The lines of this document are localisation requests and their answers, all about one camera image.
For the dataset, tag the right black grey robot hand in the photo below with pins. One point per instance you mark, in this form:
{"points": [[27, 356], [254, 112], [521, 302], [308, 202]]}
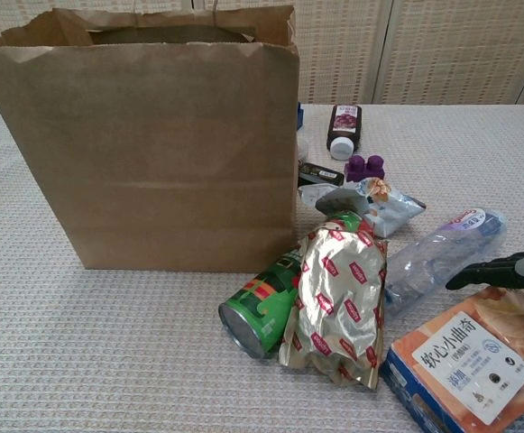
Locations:
{"points": [[514, 270]]}

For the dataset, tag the clear plastic water bottle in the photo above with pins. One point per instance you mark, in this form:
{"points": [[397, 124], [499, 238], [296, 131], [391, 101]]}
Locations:
{"points": [[428, 261]]}

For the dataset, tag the blue orange cookie box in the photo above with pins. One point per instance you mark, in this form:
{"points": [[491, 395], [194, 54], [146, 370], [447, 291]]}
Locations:
{"points": [[464, 370]]}

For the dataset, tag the silver snack pouch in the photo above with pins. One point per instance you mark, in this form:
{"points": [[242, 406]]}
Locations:
{"points": [[392, 212]]}

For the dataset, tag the red silver snack packet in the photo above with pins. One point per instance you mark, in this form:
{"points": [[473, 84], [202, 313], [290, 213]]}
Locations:
{"points": [[338, 306]]}

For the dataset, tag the green chips can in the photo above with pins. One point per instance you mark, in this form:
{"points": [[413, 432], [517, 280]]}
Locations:
{"points": [[261, 302]]}

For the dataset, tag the dark grape juice bottle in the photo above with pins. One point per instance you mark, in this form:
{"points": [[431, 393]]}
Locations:
{"points": [[345, 126]]}

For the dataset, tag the brown paper bag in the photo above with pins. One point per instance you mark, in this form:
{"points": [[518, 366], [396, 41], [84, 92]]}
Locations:
{"points": [[153, 158]]}

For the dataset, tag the purple building block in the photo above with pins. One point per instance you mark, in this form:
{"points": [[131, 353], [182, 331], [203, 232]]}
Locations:
{"points": [[364, 170]]}

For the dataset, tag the small black device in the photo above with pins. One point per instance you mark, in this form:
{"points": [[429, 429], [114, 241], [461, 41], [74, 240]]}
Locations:
{"points": [[320, 176]]}

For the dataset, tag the bamboo folding screen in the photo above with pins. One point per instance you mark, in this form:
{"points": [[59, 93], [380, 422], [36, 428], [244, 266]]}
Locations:
{"points": [[446, 49]]}

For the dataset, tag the blue building block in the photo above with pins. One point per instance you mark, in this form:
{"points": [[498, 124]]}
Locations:
{"points": [[301, 118]]}

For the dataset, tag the white woven tablecloth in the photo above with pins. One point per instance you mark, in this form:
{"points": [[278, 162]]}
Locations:
{"points": [[108, 352]]}

